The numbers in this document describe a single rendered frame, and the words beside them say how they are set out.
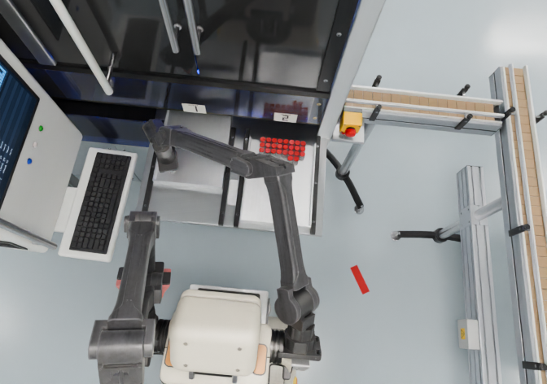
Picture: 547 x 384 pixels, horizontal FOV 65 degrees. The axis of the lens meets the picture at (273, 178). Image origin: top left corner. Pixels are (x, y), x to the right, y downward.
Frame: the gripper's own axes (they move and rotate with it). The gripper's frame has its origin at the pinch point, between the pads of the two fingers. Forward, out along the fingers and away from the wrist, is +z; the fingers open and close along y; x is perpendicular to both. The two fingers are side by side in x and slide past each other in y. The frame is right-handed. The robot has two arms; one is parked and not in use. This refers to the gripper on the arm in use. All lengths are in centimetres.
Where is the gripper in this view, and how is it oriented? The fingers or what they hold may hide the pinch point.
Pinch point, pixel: (170, 166)
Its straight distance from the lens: 164.0
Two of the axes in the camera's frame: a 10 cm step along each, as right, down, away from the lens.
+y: -2.0, -9.3, 3.2
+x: -9.8, 1.6, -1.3
